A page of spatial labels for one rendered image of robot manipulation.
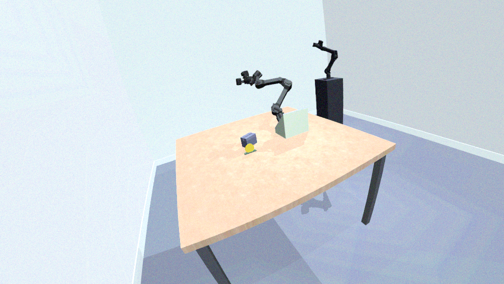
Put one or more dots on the gold coin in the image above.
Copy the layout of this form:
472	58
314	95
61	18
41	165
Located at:
249	148

